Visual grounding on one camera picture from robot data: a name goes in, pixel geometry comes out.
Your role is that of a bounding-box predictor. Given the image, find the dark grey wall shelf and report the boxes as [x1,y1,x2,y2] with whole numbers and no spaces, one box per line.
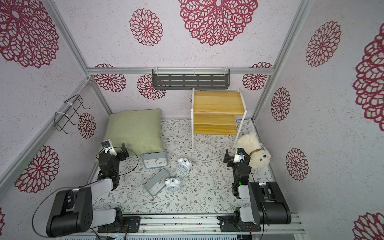
[152,69,231,90]

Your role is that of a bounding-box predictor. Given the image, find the green pillow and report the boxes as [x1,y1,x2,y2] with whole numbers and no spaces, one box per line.
[104,109,164,156]

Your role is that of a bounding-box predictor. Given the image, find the black wire wall rack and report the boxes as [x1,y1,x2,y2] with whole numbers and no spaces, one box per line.
[53,94,90,135]

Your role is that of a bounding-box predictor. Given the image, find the metal base rail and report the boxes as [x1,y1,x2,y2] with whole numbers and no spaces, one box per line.
[53,212,306,236]

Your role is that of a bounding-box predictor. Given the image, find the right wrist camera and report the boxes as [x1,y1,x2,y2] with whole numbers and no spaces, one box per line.
[233,152,245,163]

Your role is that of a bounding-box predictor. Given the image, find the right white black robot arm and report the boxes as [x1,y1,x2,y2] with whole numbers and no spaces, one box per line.
[217,148,292,232]

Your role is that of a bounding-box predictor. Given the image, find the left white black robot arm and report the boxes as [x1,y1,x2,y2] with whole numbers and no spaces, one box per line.
[46,144,131,238]

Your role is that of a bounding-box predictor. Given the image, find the grey square clock face-down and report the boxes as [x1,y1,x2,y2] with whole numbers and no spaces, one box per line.
[144,169,170,196]

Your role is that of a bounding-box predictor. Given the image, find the grey square alarm clock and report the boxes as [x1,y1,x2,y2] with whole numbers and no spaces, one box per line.
[143,152,168,169]

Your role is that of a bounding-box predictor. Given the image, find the white twin-bell clock lower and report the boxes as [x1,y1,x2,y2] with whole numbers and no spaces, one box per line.
[165,178,182,193]

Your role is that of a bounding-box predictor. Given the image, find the white teddy bear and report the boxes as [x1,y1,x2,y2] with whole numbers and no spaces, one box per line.
[234,131,271,169]

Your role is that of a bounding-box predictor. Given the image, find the white twin-bell clock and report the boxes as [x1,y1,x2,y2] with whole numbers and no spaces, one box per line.
[165,178,182,193]
[177,158,192,173]

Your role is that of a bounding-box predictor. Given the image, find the wooden white-framed two-tier shelf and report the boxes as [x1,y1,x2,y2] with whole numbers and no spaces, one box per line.
[191,89,248,148]

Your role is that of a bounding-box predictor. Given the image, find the white twin-bell clock upper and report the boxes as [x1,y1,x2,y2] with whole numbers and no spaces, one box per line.
[177,158,192,173]

